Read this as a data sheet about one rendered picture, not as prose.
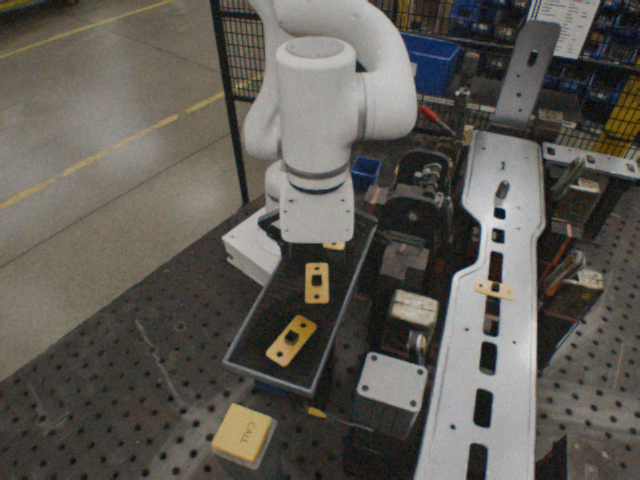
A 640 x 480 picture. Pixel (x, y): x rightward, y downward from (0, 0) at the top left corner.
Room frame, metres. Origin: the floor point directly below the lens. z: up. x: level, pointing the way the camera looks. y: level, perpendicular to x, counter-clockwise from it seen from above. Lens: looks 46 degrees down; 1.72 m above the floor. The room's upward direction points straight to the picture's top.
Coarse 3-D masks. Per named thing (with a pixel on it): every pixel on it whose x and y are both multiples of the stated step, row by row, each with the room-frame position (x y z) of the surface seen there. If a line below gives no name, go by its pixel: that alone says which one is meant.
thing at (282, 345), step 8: (296, 320) 0.36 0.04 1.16; (304, 320) 0.36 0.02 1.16; (288, 328) 0.35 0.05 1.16; (296, 328) 0.35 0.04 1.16; (304, 328) 0.35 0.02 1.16; (312, 328) 0.35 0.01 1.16; (280, 336) 0.33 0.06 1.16; (288, 336) 0.33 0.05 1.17; (296, 336) 0.33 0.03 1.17; (304, 336) 0.33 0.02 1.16; (272, 344) 0.32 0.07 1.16; (280, 344) 0.32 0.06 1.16; (288, 344) 0.32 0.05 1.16; (296, 344) 0.32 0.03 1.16; (272, 352) 0.31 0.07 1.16; (280, 352) 0.31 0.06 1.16; (288, 352) 0.31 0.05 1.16; (296, 352) 0.31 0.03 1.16; (280, 360) 0.29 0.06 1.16; (288, 360) 0.29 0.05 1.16
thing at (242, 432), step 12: (240, 408) 0.22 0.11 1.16; (228, 420) 0.21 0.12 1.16; (240, 420) 0.21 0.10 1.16; (252, 420) 0.21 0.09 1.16; (264, 420) 0.21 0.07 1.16; (228, 432) 0.19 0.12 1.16; (240, 432) 0.19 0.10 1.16; (252, 432) 0.19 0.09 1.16; (264, 432) 0.19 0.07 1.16; (216, 444) 0.18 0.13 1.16; (228, 444) 0.18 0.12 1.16; (240, 444) 0.18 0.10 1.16; (252, 444) 0.18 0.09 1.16; (240, 456) 0.16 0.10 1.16; (252, 456) 0.16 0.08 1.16
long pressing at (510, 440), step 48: (480, 144) 1.11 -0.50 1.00; (528, 144) 1.12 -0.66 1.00; (480, 192) 0.87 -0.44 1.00; (528, 192) 0.88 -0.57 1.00; (480, 240) 0.69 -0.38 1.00; (528, 240) 0.69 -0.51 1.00; (528, 288) 0.55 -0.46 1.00; (480, 336) 0.43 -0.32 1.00; (528, 336) 0.43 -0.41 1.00; (432, 384) 0.33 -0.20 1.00; (480, 384) 0.33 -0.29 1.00; (528, 384) 0.33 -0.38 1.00; (432, 432) 0.24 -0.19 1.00; (480, 432) 0.24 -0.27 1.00; (528, 432) 0.24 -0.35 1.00
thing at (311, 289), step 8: (312, 264) 0.48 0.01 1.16; (320, 264) 0.48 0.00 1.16; (312, 272) 0.46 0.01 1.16; (320, 272) 0.46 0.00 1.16; (312, 280) 0.43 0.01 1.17; (320, 280) 0.43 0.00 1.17; (328, 280) 0.44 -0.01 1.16; (312, 288) 0.42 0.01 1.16; (320, 288) 0.42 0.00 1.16; (328, 288) 0.42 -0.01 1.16; (312, 296) 0.41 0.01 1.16; (320, 296) 0.41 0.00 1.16; (328, 296) 0.41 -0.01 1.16
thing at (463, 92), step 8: (464, 88) 1.05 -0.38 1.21; (456, 96) 1.03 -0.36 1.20; (464, 96) 1.02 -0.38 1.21; (472, 96) 1.02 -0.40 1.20; (464, 104) 1.02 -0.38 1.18; (464, 112) 1.02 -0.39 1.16; (464, 120) 1.01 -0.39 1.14; (456, 128) 1.02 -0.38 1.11; (464, 128) 1.04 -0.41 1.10; (456, 136) 1.02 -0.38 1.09
